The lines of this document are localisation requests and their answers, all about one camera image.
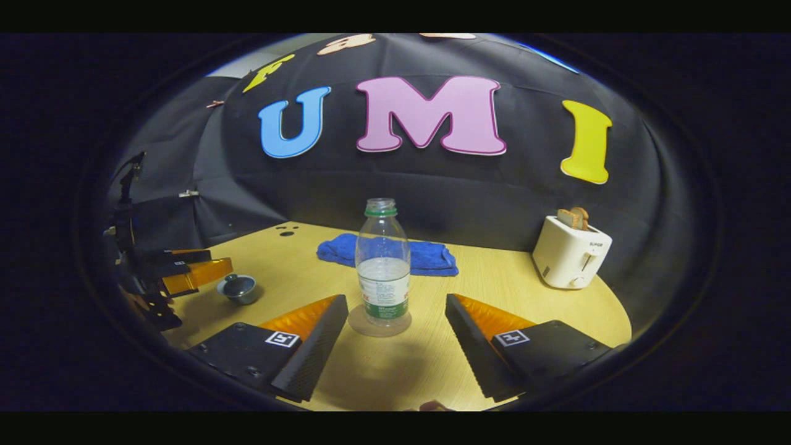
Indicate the round brown coaster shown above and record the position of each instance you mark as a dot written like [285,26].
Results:
[358,324]

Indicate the toasted bread slice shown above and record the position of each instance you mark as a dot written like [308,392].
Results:
[565,219]
[582,217]

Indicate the blue towel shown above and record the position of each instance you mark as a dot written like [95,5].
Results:
[432,256]

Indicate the small white teacup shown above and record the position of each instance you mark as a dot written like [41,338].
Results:
[240,296]

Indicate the black backdrop cloth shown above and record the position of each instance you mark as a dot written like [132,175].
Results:
[432,185]

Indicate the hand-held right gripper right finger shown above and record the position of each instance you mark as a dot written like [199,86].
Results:
[473,352]

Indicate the white toaster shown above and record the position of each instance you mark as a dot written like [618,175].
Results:
[568,256]

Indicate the small red clip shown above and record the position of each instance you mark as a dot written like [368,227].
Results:
[215,104]

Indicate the clear plastic water bottle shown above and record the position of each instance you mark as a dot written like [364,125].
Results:
[383,272]

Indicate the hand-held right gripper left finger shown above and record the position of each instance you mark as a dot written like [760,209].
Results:
[318,352]

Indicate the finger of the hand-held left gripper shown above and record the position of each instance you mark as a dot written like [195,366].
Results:
[201,274]
[179,256]

